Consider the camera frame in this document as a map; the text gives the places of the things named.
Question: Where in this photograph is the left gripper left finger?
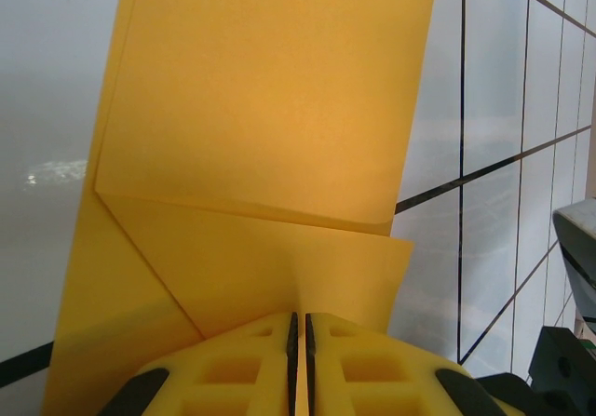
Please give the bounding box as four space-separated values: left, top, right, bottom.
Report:
111 311 299 416

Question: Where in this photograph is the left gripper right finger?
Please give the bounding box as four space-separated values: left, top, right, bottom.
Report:
305 311 508 416

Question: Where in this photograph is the white grid mat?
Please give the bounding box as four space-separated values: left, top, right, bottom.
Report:
0 0 596 416

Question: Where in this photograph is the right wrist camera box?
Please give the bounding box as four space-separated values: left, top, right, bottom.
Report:
551 197 596 338

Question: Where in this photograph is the orange cloth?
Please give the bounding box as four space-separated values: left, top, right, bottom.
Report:
39 0 441 416

